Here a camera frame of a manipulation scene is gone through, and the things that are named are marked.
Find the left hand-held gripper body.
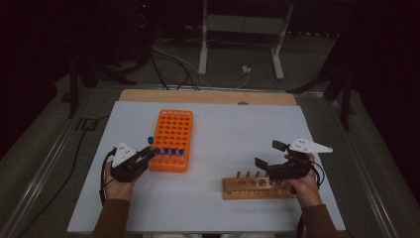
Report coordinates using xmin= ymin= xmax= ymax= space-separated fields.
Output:
xmin=110 ymin=141 xmax=150 ymax=182

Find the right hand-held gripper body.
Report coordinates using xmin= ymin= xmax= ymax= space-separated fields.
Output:
xmin=266 ymin=137 xmax=334 ymax=181

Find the orange plastic test tube rack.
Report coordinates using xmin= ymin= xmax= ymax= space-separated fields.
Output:
xmin=148 ymin=109 xmax=194 ymax=174

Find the wooden test tube rack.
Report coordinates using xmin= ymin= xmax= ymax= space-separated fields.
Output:
xmin=222 ymin=171 xmax=298 ymax=200

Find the person's left hand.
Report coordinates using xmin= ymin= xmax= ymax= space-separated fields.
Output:
xmin=102 ymin=162 xmax=137 ymax=202

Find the person's right hand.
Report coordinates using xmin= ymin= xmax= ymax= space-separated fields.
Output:
xmin=284 ymin=152 xmax=323 ymax=208

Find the white table mat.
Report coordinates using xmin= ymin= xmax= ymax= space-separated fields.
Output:
xmin=66 ymin=100 xmax=346 ymax=234

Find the black tripod stand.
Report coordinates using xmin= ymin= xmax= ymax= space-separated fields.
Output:
xmin=67 ymin=54 xmax=138 ymax=120
xmin=286 ymin=33 xmax=356 ymax=132

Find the dark equipment stand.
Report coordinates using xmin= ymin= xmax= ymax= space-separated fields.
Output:
xmin=132 ymin=0 xmax=155 ymax=67

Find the white metal stand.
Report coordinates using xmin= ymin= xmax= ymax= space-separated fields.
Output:
xmin=197 ymin=0 xmax=295 ymax=81

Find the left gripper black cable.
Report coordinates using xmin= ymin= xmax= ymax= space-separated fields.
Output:
xmin=98 ymin=148 xmax=119 ymax=206

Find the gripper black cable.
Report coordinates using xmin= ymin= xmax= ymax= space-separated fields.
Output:
xmin=294 ymin=155 xmax=327 ymax=238
xmin=98 ymin=148 xmax=119 ymax=206

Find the black floor cable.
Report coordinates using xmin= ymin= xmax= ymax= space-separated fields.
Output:
xmin=18 ymin=114 xmax=112 ymax=238

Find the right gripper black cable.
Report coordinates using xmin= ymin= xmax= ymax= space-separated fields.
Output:
xmin=294 ymin=155 xmax=327 ymax=238

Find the black floor bracket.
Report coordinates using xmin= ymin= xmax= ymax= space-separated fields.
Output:
xmin=75 ymin=117 xmax=99 ymax=132

